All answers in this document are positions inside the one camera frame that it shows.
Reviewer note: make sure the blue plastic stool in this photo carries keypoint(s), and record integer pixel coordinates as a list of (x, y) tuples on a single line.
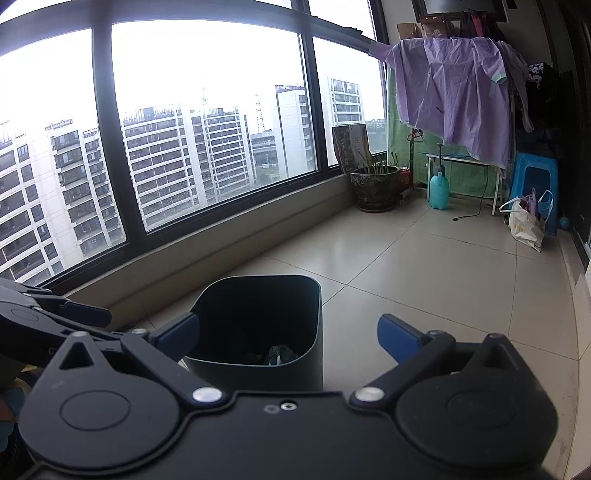
[(521, 173)]

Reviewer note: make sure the purple hanging garment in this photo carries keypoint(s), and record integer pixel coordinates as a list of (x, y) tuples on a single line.
[(448, 92)]

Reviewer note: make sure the black garment with skull print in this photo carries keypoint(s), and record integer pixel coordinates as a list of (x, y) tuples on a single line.
[(542, 92)]

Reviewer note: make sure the clothes hanger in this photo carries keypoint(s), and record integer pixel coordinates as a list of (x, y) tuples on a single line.
[(415, 137)]

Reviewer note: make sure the light blue plastic scrap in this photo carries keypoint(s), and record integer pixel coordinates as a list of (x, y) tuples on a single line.
[(281, 355)]

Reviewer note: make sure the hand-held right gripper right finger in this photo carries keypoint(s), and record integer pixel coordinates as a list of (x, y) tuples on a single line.
[(399, 336)]

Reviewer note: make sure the potted plant in dark pot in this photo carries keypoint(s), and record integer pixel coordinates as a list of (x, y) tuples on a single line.
[(375, 189)]

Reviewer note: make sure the brown cardboard box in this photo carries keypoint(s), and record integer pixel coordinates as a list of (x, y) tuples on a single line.
[(410, 30), (436, 26)]

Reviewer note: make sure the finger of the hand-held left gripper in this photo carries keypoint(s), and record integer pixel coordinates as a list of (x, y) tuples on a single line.
[(85, 311), (23, 287)]

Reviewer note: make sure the dark teal trash bin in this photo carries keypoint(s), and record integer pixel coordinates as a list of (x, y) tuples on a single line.
[(295, 323)]

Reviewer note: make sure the white folding table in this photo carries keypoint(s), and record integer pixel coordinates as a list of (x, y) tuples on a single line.
[(461, 159)]

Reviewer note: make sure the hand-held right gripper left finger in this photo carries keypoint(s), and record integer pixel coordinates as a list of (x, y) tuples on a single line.
[(178, 333)]

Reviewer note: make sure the flat cardboard box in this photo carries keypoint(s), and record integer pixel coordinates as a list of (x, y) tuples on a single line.
[(352, 147)]

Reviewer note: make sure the teal spray bottle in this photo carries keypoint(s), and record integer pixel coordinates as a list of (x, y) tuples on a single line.
[(438, 191)]

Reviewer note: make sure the small red pot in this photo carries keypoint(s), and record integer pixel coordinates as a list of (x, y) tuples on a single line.
[(405, 180)]

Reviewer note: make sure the black window frame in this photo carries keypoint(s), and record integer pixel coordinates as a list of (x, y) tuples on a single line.
[(104, 138)]

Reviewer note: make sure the small blue ball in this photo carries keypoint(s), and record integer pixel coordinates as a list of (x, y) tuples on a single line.
[(564, 223)]

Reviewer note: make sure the white shopping bag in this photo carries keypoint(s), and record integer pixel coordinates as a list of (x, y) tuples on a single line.
[(524, 228)]

